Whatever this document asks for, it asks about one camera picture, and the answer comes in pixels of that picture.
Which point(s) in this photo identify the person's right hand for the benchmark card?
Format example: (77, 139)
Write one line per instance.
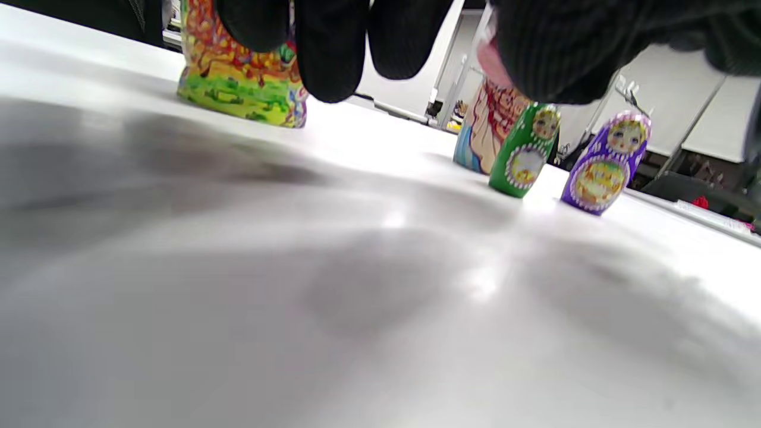
(565, 47)

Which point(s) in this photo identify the person's left hand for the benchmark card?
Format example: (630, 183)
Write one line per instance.
(333, 47)

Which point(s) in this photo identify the pink Russian doll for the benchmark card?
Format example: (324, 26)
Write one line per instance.
(489, 59)

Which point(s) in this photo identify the largest multicoloured Russian doll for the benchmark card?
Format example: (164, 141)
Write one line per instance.
(238, 89)

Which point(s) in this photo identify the green Russian doll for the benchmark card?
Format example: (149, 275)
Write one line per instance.
(523, 160)

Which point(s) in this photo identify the blue white floral Russian doll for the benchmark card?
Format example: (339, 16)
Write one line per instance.
(481, 137)

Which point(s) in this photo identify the small purple Russian doll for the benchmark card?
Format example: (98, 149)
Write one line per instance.
(603, 172)

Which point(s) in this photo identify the small red item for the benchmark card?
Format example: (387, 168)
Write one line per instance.
(700, 203)

